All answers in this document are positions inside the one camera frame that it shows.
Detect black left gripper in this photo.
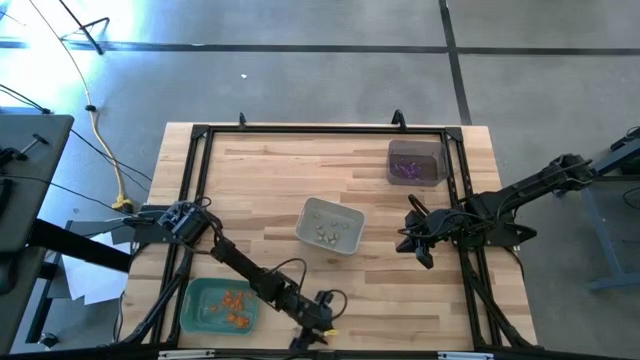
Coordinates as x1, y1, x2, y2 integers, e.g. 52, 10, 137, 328
288, 298, 335, 352

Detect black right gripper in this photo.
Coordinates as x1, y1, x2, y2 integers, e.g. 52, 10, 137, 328
395, 208, 454, 270

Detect white plastic bin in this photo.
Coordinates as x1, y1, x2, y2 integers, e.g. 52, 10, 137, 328
294, 196, 367, 256

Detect dark translucent plastic bin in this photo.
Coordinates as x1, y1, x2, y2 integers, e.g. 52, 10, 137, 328
386, 139, 449, 188

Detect green plastic bin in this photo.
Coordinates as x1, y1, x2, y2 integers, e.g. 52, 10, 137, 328
179, 277, 261, 337

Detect white paper sheets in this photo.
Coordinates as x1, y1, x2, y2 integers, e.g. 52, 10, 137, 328
60, 231, 132, 307

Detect dark grey side desk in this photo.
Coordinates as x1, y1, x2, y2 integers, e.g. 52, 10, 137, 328
0, 113, 75, 354

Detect black desk clamp tool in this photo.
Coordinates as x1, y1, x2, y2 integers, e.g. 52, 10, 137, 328
0, 132, 51, 169

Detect black tripod stand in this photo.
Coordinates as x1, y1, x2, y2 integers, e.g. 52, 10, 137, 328
56, 0, 111, 56

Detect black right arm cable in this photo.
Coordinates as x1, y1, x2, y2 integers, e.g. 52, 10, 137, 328
397, 193, 481, 239

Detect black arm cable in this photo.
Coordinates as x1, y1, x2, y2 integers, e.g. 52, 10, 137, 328
397, 193, 481, 239
197, 196, 349, 322

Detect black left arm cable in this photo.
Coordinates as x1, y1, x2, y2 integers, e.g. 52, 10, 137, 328
197, 196, 349, 322

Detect black aluminium table frame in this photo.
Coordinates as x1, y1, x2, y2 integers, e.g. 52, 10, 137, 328
115, 109, 540, 354

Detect white bar handle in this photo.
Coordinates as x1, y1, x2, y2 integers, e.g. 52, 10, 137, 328
437, 351, 495, 360
157, 348, 217, 360

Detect blue-grey table frame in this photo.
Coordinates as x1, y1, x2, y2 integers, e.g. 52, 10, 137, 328
549, 127, 640, 293

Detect black desk support frame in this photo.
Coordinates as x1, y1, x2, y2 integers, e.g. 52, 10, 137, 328
24, 218, 134, 346

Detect thin black floor cable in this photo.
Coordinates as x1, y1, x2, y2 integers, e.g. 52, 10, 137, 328
0, 83, 54, 116

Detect yellow floor hose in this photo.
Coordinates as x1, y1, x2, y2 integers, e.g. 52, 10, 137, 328
27, 0, 126, 201

